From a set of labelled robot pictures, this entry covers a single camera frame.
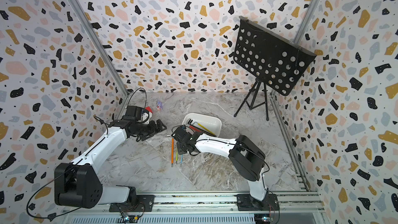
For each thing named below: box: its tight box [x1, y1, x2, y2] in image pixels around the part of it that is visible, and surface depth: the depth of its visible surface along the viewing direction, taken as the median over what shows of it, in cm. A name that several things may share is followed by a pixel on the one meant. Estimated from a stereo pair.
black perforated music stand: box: [233, 16, 317, 122], surface depth 78 cm
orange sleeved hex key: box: [171, 136, 175, 168], surface depth 92 cm
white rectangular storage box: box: [181, 112, 223, 137], surface depth 105 cm
